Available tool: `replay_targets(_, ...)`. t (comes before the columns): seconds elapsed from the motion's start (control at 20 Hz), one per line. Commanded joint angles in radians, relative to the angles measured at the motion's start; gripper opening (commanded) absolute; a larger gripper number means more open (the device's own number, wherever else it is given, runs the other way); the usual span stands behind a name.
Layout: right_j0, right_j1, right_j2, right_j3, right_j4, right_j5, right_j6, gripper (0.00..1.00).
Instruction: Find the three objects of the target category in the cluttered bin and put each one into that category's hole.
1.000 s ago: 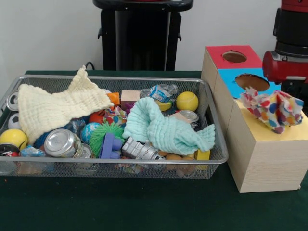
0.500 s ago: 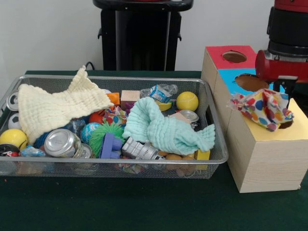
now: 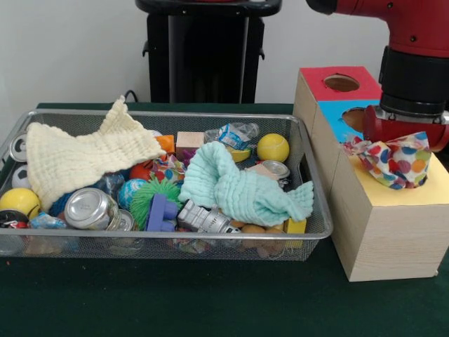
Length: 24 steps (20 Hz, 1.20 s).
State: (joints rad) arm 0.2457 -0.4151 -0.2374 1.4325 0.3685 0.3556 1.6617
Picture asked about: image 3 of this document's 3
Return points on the purple plastic toy block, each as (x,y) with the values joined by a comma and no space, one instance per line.
(159,210)

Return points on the yellow smiley ball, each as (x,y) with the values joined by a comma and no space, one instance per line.
(19,201)

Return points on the mint green muslin cloth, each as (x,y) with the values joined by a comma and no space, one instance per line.
(245,193)

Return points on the silver toy robot figure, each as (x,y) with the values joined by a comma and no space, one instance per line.
(203,217)

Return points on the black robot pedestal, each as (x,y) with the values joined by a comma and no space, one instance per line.
(207,52)

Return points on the blue globe ball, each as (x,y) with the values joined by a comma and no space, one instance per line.
(131,191)

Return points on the wooden box with three holes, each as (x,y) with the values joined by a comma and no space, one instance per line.
(386,238)

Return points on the cream muslin cloth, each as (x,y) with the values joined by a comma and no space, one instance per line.
(87,154)

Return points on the plain wooden cube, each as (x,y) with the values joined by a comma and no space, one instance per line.
(189,144)

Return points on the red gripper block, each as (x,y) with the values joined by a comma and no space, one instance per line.
(403,131)

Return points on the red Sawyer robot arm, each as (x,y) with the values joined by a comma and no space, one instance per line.
(421,28)

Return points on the green spiky rubber ball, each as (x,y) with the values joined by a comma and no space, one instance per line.
(147,200)

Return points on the shallow clear mesh bin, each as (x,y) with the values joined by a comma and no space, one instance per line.
(301,140)

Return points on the silver metal can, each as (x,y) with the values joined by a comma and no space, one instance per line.
(87,209)

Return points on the yellow tennis ball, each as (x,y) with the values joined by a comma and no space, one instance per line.
(273,147)

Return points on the dark green table cloth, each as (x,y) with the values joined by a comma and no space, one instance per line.
(210,298)

